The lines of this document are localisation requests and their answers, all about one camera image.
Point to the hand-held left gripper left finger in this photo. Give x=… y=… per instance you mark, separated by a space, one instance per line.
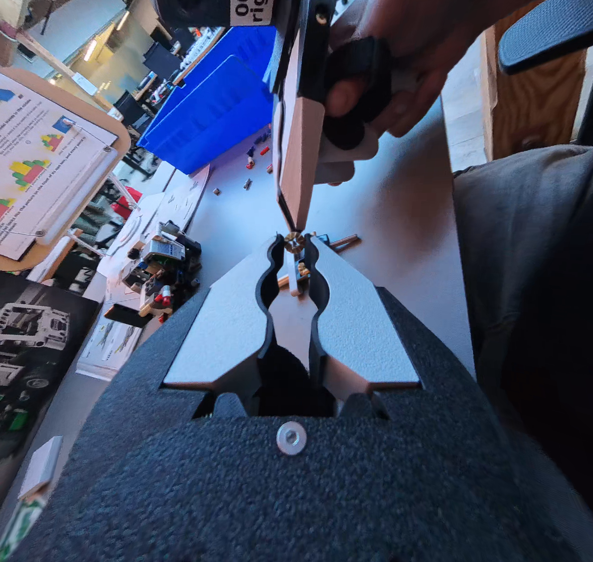
x=217 y=330

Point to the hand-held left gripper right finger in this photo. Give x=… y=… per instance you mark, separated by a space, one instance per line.
x=361 y=325

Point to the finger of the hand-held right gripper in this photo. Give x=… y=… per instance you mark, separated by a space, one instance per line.
x=276 y=154
x=299 y=163

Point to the tan lego gear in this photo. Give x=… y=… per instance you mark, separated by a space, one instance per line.
x=294 y=242

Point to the white lego truck model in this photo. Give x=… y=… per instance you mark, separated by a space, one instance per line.
x=162 y=265

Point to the scattered small lego pieces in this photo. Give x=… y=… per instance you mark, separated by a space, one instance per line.
x=252 y=156

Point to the brown lego axle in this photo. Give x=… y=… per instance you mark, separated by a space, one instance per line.
x=345 y=241

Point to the black lego panel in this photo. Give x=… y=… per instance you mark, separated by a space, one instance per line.
x=125 y=315

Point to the lego instruction booklet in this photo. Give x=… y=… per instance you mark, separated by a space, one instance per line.
x=109 y=349

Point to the black lego truck box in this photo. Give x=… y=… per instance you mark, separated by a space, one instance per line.
x=37 y=339

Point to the person's right hand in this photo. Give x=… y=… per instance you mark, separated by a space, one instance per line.
x=417 y=24

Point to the blue plastic bin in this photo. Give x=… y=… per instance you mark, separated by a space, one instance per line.
x=250 y=43
x=208 y=121

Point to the white stand with wooden board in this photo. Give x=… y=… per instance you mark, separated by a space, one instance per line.
x=113 y=131

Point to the red plastic object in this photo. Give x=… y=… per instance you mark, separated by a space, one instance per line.
x=126 y=203

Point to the person's trousered leg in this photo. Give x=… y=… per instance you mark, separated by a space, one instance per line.
x=523 y=270

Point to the instruction sheet with coloured bricks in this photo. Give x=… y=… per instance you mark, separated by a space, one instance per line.
x=46 y=154

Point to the small white box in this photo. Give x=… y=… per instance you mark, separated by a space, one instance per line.
x=41 y=467

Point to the wooden table leg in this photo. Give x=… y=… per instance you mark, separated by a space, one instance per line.
x=528 y=103

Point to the green and white sticker sheet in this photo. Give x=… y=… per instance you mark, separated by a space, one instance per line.
x=18 y=525

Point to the black office chair armrest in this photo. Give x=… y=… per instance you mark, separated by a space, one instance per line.
x=546 y=29

